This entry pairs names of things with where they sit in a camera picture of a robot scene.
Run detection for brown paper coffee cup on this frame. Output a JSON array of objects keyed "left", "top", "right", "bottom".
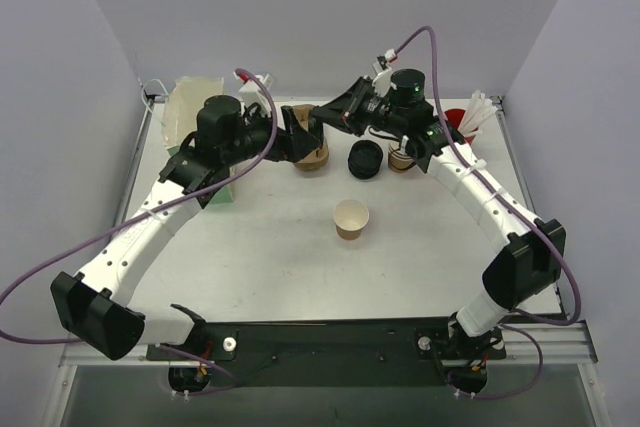
[{"left": 333, "top": 199, "right": 370, "bottom": 241}]

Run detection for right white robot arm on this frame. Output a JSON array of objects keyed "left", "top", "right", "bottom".
[{"left": 311, "top": 69, "right": 566, "bottom": 338}]

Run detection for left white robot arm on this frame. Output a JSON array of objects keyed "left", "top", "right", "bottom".
[{"left": 50, "top": 95, "right": 324, "bottom": 360}]

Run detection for black coffee lid stack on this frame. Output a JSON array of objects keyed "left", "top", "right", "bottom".
[{"left": 347, "top": 140, "right": 384, "bottom": 180}]

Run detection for green paper takeout bag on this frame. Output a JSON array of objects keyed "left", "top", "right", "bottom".
[{"left": 161, "top": 75, "right": 236, "bottom": 207}]

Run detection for brown cardboard cup carrier stack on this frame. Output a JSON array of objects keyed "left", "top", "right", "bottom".
[{"left": 292, "top": 104, "right": 331, "bottom": 173}]

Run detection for brown paper cup stack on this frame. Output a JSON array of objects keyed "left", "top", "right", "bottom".
[{"left": 387, "top": 141, "right": 415, "bottom": 173}]

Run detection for red straw holder cup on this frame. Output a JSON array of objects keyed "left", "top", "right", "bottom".
[{"left": 444, "top": 108, "right": 481, "bottom": 144}]

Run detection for white wrapped straws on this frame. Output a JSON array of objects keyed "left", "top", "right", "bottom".
[{"left": 460, "top": 90, "right": 497, "bottom": 130}]

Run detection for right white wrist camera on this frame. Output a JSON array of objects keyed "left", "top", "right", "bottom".
[{"left": 372, "top": 49, "right": 397, "bottom": 97}]

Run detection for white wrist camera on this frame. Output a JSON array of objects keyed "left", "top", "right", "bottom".
[
  {"left": 234, "top": 72, "right": 274, "bottom": 112},
  {"left": 372, "top": 49, "right": 397, "bottom": 97}
]

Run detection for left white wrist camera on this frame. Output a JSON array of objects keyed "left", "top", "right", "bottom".
[{"left": 234, "top": 72, "right": 274, "bottom": 112}]

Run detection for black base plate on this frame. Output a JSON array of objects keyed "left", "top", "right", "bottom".
[{"left": 146, "top": 317, "right": 506, "bottom": 387}]

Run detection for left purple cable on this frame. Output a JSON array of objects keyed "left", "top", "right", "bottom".
[{"left": 0, "top": 66, "right": 279, "bottom": 346}]

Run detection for purple cable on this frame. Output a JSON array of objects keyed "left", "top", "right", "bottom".
[
  {"left": 394, "top": 25, "right": 584, "bottom": 401},
  {"left": 0, "top": 66, "right": 279, "bottom": 346}
]

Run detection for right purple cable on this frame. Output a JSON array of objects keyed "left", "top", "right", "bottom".
[{"left": 394, "top": 25, "right": 584, "bottom": 401}]

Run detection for aluminium front rail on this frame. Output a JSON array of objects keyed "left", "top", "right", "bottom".
[{"left": 59, "top": 319, "right": 599, "bottom": 368}]

